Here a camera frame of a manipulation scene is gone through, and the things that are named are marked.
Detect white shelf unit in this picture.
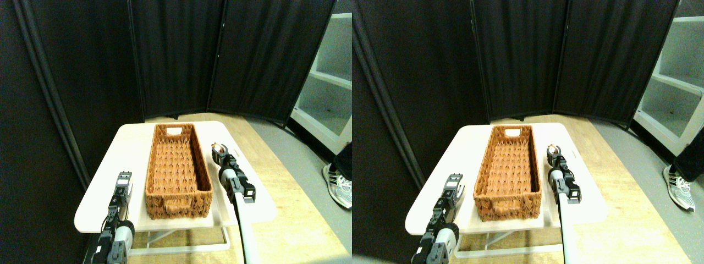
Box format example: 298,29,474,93
632,15,704,156
290,12,352,156

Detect brown wicker basket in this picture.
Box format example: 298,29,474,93
145,123,214,219
473,125,542,222

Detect low white table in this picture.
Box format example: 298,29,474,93
74,120,277,257
405,123,609,259

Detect grey curtain stand pole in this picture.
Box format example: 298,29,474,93
11,0,91,190
352,8,427,191

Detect person's legs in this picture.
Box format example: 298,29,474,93
663,129,704,213
322,141,352,210

